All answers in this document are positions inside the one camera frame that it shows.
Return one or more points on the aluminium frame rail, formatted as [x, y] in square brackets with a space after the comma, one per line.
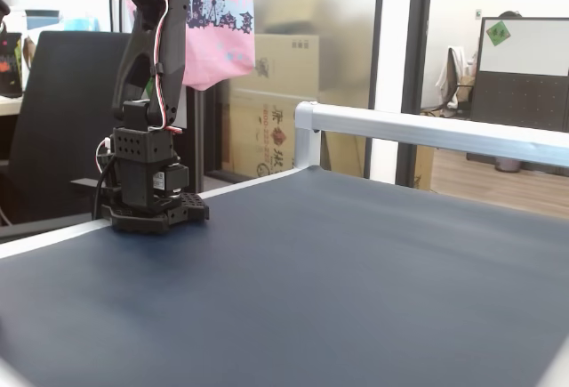
[422, 131]

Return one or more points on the open cardboard box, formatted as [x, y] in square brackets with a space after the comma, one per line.
[293, 4]

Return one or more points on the white coat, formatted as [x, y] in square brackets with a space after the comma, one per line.
[455, 71]

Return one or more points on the light blue box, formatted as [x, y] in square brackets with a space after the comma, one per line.
[82, 25]

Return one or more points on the pink printed bag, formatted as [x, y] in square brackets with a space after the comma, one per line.
[222, 53]

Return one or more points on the plain cardboard box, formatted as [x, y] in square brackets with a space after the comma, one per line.
[289, 62]

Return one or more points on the green paper note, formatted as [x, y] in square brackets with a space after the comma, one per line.
[498, 33]

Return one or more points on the person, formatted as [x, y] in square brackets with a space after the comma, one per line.
[511, 14]

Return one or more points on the black glass wall post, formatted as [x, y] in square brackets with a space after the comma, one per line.
[413, 49]

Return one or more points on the black office chair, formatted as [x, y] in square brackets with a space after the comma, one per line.
[66, 115]

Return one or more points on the cardboard box with red print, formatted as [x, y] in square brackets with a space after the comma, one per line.
[266, 138]

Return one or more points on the small waste bin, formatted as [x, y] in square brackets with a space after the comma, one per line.
[507, 164]

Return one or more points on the black and white partition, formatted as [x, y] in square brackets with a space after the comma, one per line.
[511, 98]

